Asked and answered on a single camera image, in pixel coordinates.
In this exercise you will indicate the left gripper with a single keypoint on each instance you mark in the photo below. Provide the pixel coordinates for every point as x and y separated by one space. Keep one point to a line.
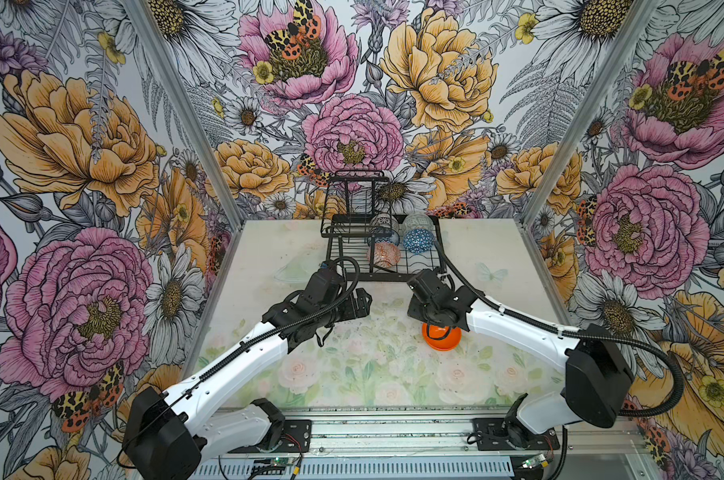
362 306

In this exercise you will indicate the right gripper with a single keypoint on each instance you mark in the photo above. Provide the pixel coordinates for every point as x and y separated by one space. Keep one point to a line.
415 311

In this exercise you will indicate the plain orange bowl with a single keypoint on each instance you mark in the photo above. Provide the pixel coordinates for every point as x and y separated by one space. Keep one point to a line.
441 338

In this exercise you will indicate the dark blue patterned bowl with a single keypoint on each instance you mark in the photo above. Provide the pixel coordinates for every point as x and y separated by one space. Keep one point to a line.
418 241

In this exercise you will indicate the orange patterned bowl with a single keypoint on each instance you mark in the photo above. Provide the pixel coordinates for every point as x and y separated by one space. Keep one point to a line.
386 255

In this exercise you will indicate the black wire dish rack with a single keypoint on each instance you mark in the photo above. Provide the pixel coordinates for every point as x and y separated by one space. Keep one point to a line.
352 199

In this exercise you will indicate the green patterned bowl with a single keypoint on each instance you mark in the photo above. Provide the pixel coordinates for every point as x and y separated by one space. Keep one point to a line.
417 221

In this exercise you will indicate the maroon patterned white bowl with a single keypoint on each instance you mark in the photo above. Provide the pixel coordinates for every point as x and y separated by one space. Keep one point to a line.
385 222

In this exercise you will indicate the blue floral bowl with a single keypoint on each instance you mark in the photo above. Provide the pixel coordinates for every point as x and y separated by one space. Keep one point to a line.
390 237

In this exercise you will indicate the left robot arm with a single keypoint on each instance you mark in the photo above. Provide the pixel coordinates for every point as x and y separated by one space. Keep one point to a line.
170 433

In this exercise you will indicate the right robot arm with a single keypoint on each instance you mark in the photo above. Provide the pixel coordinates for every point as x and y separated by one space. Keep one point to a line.
596 376

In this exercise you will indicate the green circuit board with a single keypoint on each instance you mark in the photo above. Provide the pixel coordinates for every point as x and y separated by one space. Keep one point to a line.
274 466

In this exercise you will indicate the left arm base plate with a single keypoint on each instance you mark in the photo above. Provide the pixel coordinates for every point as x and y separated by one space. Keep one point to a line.
290 436

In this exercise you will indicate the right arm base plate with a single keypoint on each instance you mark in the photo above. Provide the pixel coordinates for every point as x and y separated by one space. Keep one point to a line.
493 434

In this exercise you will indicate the aluminium front rail frame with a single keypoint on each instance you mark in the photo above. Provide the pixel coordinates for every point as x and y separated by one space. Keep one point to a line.
432 445

